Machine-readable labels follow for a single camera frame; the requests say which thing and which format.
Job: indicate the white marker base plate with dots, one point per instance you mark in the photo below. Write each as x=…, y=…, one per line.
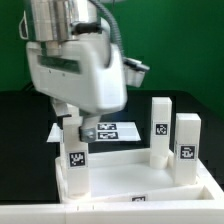
x=105, y=132

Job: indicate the white L-shaped fence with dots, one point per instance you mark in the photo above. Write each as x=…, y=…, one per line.
x=143, y=212

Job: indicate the white desk tabletop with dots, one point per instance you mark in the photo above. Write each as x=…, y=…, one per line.
x=125, y=176

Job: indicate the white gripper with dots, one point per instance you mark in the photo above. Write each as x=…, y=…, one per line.
x=89, y=74

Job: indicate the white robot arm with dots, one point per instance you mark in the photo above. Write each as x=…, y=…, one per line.
x=53, y=22

